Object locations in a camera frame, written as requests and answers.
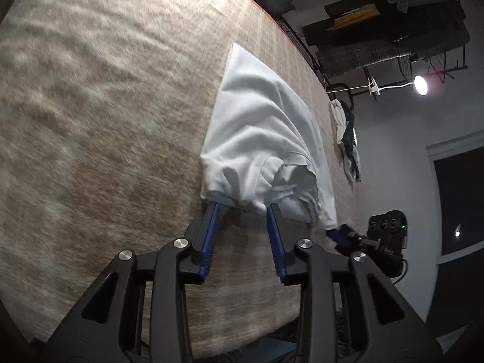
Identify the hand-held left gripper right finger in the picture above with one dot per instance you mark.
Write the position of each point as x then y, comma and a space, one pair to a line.
275, 234

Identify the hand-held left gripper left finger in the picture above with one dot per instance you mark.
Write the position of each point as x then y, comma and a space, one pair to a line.
211, 230

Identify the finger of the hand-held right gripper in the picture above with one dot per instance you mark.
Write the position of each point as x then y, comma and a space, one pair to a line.
340, 236

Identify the white t-shirt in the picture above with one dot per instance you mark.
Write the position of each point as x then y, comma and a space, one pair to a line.
257, 128

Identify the black metal clothes rack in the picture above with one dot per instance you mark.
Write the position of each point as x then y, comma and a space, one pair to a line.
450, 68

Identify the light blue folded garment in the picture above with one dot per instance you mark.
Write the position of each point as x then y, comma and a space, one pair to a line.
353, 162

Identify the dark window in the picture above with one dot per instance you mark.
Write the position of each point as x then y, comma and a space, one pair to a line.
459, 204

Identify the dark green folded garment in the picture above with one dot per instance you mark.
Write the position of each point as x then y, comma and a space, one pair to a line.
349, 124

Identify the white folded garment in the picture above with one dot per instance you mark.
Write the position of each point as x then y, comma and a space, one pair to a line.
337, 117

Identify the white clip lamp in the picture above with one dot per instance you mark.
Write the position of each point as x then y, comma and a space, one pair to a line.
419, 84

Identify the beige plaid blanket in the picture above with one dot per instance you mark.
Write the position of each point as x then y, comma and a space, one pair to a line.
94, 121

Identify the black metal tube frame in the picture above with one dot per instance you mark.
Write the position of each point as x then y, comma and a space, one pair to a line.
349, 102

